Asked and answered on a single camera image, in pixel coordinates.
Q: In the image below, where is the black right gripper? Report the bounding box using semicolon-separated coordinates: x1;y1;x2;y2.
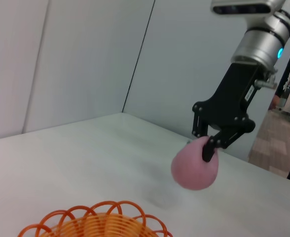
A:
191;63;261;163

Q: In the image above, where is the pink toy peach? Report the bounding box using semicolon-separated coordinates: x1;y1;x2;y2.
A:
171;137;220;191

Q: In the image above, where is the orange woven plastic basket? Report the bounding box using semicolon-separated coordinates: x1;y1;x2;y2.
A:
18;200;173;237

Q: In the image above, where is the right gripper cable with plug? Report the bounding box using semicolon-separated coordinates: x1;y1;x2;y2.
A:
254;70;278;89

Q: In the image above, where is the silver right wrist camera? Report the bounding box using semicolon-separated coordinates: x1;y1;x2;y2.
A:
210;0;284;30

